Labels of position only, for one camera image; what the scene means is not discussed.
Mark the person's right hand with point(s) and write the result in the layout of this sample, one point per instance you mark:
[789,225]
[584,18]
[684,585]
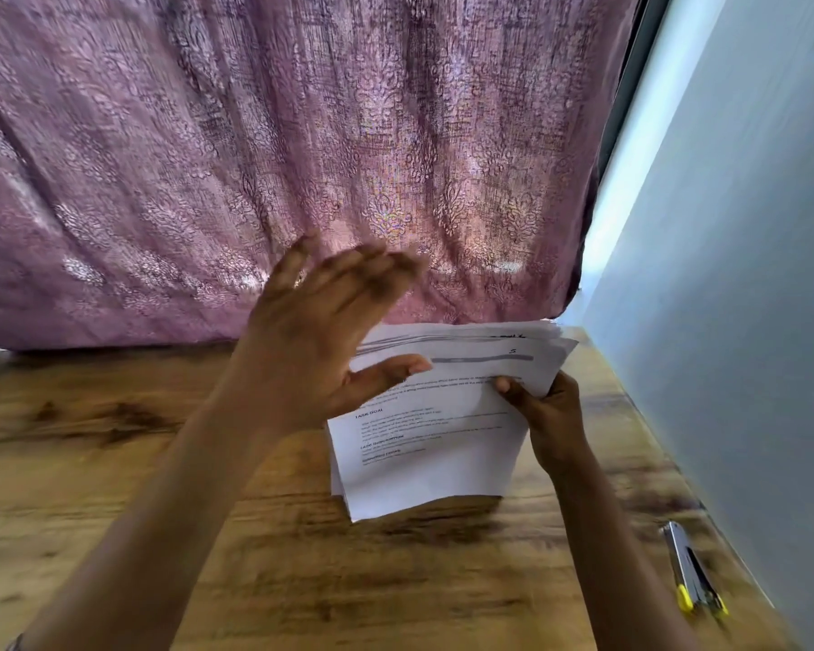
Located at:
[556,424]

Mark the person's left forearm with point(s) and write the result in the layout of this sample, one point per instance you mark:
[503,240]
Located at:
[163,535]

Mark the silver yellow black stapler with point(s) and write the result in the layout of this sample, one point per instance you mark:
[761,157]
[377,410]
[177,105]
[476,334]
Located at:
[685,569]

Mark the person's right forearm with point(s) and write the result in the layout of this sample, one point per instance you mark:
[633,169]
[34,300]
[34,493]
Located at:
[618,563]

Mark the pink patterned curtain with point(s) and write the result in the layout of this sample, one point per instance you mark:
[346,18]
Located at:
[271,142]

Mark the person's left hand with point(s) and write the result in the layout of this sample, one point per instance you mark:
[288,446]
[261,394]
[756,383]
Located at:
[305,352]

